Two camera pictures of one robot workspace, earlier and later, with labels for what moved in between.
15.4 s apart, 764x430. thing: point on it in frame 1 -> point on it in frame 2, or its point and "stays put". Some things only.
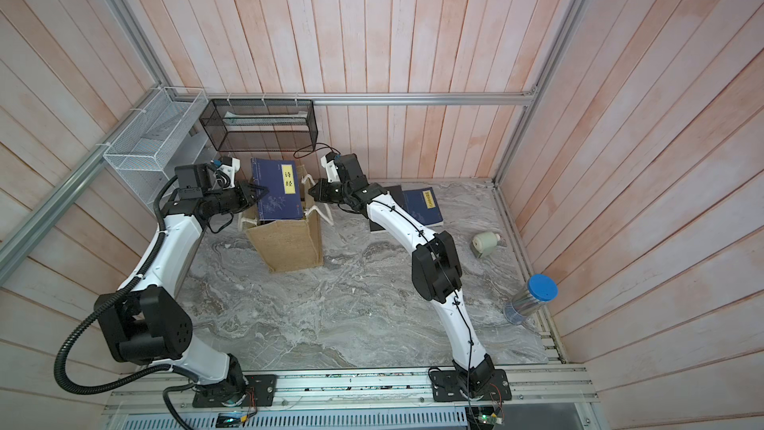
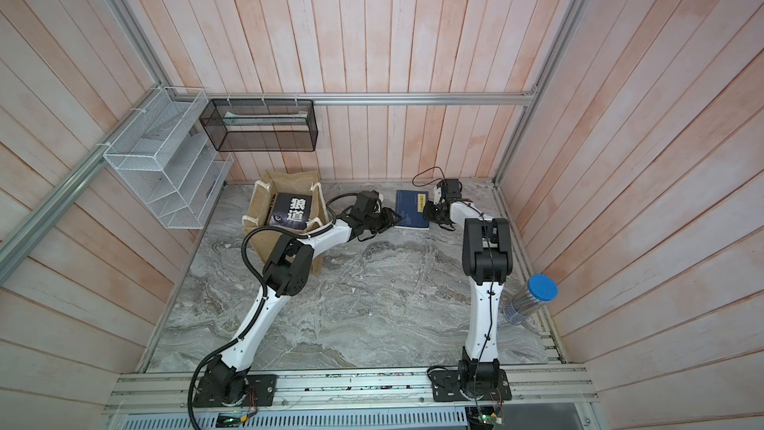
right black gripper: [323, 186] -> [427, 212]
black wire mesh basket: [238, 125] stays put
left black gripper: [247, 197] -> [388, 219]
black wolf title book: [396, 193] -> [291, 211]
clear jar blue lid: [526, 302] stays put
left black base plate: [260, 390] stays put
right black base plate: [446, 387] stays put
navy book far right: [423, 205] stays put
